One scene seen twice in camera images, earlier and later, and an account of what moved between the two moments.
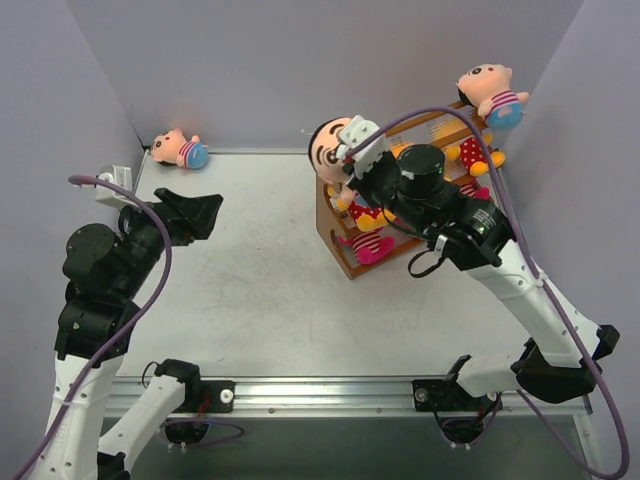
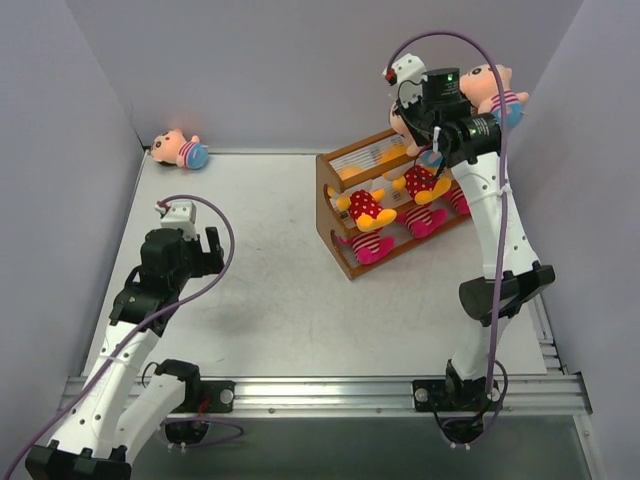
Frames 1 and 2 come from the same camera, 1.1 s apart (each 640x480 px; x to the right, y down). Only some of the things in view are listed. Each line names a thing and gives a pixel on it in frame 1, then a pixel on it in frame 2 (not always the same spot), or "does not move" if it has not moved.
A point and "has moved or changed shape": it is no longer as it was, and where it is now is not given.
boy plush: [169, 147] does not move
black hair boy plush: [323, 146] to [426, 153]
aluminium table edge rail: [356, 397] does not move
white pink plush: [370, 247] does not move
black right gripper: [364, 176] to [417, 123]
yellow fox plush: [396, 149] has moved or changed shape
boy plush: [487, 89] does not move
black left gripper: [173, 220] to [205, 256]
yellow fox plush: [367, 219] does not move
